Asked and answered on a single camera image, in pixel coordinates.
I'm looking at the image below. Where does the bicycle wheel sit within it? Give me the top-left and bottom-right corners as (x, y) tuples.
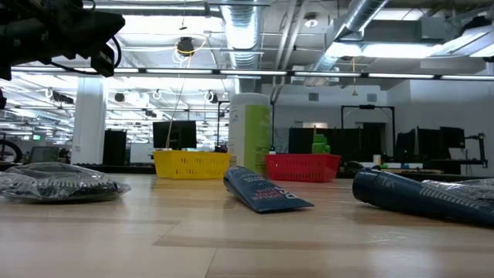
(0, 138), (23, 164)

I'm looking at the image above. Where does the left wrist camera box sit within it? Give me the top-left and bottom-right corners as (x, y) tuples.
(90, 44), (117, 77)

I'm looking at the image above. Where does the large navy blue bottle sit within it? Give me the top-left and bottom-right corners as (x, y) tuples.
(351, 168), (494, 227)

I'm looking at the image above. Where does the navy blue squeeze tube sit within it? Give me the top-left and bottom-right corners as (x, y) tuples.
(222, 165), (315, 214)

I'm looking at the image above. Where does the long ceiling light rail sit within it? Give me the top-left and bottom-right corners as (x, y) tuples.
(0, 66), (494, 81)

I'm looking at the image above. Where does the yellow hanging pendant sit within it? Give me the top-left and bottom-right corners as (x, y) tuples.
(350, 56), (358, 97)

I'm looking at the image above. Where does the black partition screen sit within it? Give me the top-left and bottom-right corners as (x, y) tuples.
(288, 126), (387, 163)

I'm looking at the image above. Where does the black round ceiling device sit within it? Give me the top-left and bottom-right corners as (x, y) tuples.
(176, 36), (195, 57)

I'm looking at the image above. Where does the white round column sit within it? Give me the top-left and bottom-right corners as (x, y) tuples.
(71, 76), (107, 165)

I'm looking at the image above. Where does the black cabinet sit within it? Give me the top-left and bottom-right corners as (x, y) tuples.
(103, 129), (128, 167)

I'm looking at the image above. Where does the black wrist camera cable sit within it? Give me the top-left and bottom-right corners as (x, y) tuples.
(49, 36), (123, 76)

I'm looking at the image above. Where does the clear-bagged black round brush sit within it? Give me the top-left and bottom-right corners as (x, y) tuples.
(420, 177), (494, 212)
(0, 161), (132, 202)

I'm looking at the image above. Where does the white green wipes canister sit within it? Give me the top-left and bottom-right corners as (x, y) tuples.
(228, 92), (272, 177)

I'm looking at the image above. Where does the black metal stand frame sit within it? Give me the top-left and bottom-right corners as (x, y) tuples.
(340, 103), (396, 159)

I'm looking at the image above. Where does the silver ventilation duct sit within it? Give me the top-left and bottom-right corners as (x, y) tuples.
(222, 0), (263, 70)
(308, 0), (389, 74)

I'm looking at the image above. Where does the red plastic basket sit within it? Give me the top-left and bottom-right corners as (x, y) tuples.
(265, 153), (342, 183)

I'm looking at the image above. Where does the dark office desk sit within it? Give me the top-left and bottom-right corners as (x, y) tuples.
(385, 158), (489, 177)

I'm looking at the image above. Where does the yellow plastic basket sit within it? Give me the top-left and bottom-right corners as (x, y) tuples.
(153, 150), (232, 180)

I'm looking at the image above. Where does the black monitor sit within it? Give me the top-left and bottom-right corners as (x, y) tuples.
(439, 126), (466, 150)
(395, 129), (418, 162)
(417, 127), (443, 160)
(152, 120), (198, 151)

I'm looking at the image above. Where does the black pole stand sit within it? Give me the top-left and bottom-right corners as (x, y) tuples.
(215, 100), (229, 152)

